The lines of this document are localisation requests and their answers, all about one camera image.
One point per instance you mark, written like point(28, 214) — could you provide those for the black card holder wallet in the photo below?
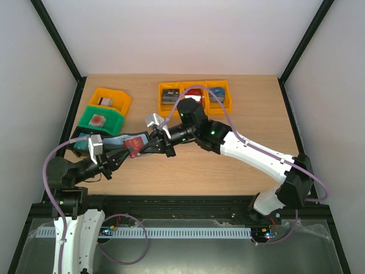
point(118, 140)

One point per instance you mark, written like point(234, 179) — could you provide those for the yellow bin left side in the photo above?
point(121, 100)

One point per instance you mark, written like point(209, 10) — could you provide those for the yellow bin with red cards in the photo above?
point(186, 85)

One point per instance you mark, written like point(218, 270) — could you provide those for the black right rear frame post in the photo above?
point(315, 23)

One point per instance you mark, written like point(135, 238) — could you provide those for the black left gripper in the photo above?
point(108, 162)

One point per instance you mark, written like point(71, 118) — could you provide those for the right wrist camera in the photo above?
point(156, 122)

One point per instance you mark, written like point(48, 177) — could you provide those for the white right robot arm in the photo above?
point(290, 172)

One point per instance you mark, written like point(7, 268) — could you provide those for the yellow bin with black cards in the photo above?
point(165, 109)

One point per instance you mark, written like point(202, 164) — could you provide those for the red round card stack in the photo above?
point(97, 121)

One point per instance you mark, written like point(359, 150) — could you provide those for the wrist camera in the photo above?
point(156, 122)
point(95, 147)

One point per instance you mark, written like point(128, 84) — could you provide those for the green bin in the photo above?
point(113, 124)

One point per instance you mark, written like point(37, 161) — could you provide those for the black left rear frame post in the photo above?
point(56, 38)

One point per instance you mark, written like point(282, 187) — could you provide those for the white slotted cable duct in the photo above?
point(177, 233)

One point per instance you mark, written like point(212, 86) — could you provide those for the blue card stack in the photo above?
point(217, 94)

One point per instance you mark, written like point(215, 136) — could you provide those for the black card stack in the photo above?
point(169, 95)

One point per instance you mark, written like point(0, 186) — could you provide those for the silver card stack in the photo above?
point(105, 102)

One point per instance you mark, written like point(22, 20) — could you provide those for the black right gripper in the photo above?
point(166, 142)

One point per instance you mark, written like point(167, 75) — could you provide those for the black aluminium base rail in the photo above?
point(231, 208)

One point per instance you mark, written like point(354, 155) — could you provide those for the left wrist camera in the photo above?
point(95, 147)

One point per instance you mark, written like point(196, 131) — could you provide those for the yellow bin with blue cards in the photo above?
point(215, 107)

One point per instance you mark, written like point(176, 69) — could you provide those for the black frame post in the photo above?
point(315, 23)
point(56, 38)

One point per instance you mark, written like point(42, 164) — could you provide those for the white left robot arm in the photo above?
point(76, 225)

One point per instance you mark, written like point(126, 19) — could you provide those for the teal card stack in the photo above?
point(81, 145)

